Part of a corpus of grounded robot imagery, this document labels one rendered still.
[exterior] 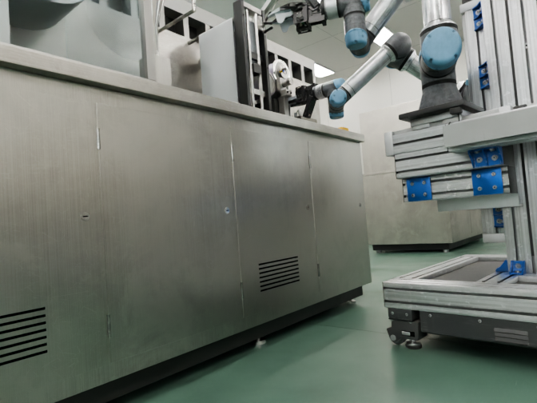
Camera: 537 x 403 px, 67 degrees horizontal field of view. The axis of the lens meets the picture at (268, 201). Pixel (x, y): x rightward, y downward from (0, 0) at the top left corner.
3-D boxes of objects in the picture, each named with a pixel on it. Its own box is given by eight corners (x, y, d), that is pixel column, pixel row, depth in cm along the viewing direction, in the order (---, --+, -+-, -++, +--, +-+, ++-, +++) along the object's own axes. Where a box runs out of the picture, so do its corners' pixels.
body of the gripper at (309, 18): (291, 23, 145) (324, 16, 141) (290, 2, 146) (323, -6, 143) (296, 35, 152) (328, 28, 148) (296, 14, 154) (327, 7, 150)
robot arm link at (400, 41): (422, 35, 180) (340, 111, 182) (415, 45, 191) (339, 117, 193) (403, 17, 181) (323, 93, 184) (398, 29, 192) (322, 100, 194)
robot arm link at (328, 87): (340, 92, 195) (339, 74, 195) (321, 97, 202) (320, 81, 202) (348, 95, 201) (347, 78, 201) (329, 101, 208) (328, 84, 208)
